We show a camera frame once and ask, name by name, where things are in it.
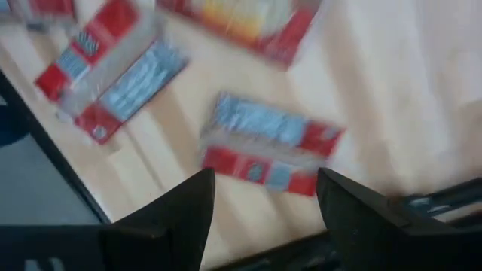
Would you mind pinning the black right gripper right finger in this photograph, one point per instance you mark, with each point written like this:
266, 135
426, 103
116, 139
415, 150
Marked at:
361, 226

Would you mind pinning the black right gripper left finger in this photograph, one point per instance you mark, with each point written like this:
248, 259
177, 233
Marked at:
169, 226

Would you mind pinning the red popcorn bag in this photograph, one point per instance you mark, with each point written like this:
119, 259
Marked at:
109, 67
256, 26
263, 124
49, 7

